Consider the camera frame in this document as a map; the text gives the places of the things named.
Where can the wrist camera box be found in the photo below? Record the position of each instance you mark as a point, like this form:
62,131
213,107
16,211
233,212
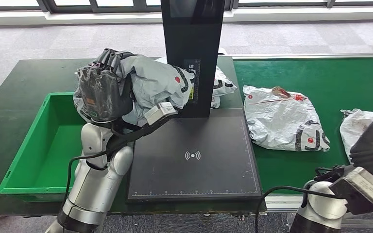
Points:
159,114
360,189

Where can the plain white parcel bag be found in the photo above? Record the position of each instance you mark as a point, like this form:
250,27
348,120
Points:
353,128

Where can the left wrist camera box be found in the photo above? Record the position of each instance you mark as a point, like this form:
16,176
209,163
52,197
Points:
159,114

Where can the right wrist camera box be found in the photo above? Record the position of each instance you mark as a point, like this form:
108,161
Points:
360,189

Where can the green conveyor belt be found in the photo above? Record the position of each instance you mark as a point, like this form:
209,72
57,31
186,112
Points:
302,74

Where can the green plastic crate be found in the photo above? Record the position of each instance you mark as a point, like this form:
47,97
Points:
45,154

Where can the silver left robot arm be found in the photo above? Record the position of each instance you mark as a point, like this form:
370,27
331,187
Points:
93,186

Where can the yellow black label strip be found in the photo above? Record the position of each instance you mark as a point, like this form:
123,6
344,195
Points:
196,80

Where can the grey parcel bag red lettering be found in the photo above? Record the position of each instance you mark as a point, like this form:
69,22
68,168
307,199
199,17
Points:
154,83

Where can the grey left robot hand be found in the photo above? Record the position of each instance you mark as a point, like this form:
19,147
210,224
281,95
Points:
103,93

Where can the black inbound scanner machine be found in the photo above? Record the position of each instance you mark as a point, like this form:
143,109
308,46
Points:
189,173

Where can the dark window frame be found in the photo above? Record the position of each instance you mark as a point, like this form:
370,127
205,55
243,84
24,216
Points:
109,9

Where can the white parcel bag black print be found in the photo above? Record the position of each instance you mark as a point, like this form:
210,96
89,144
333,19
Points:
222,83

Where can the white parcel bag brown tear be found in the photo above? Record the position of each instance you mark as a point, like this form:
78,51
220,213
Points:
279,119

